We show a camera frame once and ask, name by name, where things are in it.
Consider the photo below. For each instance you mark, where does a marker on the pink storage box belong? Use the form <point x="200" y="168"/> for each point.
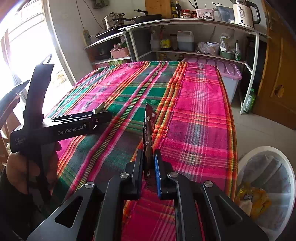
<point x="229" y="72"/>

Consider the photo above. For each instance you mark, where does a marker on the wooden chair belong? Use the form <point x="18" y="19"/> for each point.
<point x="8" y="103"/>

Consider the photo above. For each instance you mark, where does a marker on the white trash bin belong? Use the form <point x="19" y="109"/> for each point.
<point x="268" y="168"/>

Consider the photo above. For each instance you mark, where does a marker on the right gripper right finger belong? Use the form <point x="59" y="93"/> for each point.
<point x="174" y="186"/>

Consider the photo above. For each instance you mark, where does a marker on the metal kitchen shelf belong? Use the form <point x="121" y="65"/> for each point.
<point x="221" y="44"/>

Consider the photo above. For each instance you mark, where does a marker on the white jerry can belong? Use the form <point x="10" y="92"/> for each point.
<point x="186" y="41"/>

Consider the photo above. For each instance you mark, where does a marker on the green plastic bottle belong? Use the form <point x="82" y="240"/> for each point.
<point x="250" y="101"/>

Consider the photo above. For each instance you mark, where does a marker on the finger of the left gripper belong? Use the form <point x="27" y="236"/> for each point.
<point x="97" y="119"/>
<point x="76" y="116"/>

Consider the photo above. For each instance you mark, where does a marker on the black frying pan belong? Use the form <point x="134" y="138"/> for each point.
<point x="146" y="17"/>

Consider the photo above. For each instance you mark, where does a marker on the white electric kettle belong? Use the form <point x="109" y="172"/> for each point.
<point x="246" y="13"/>

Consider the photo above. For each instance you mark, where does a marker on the steel steamer pot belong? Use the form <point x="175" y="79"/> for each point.
<point x="113" y="20"/>

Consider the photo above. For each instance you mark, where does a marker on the dark sauce bottle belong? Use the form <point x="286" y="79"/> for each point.
<point x="178" y="9"/>

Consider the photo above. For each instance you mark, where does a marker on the wooden cutting board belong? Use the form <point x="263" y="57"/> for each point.
<point x="162" y="7"/>

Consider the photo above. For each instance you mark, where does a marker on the plaid tablecloth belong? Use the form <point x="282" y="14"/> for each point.
<point x="184" y="107"/>

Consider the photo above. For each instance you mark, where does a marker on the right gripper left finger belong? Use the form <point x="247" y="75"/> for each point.
<point x="123" y="187"/>

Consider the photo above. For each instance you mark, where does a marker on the pink basket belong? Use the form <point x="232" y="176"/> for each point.
<point x="120" y="53"/>

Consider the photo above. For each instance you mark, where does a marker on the large yellow snack bag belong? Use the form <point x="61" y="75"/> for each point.
<point x="253" y="201"/>

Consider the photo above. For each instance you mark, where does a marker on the pink utensil holder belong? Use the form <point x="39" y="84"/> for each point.
<point x="205" y="14"/>

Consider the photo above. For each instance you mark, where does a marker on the brown coffee sachet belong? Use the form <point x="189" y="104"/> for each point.
<point x="148" y="136"/>

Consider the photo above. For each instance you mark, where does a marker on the wooden door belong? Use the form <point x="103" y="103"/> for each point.
<point x="276" y="94"/>

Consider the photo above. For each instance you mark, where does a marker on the clear water filter jug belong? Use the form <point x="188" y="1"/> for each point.
<point x="225" y="13"/>

